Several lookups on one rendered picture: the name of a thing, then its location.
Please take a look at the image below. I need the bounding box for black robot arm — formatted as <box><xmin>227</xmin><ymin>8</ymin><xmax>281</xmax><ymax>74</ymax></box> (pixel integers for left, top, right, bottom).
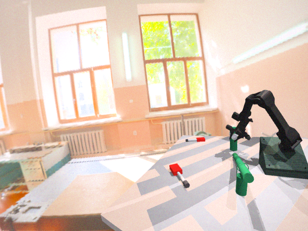
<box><xmin>231</xmin><ymin>90</ymin><xmax>302</xmax><ymax>153</ymax></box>

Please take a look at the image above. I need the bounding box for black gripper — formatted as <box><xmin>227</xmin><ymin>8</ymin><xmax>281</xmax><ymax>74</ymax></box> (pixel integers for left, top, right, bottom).
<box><xmin>226</xmin><ymin>123</ymin><xmax>251</xmax><ymax>142</ymax></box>

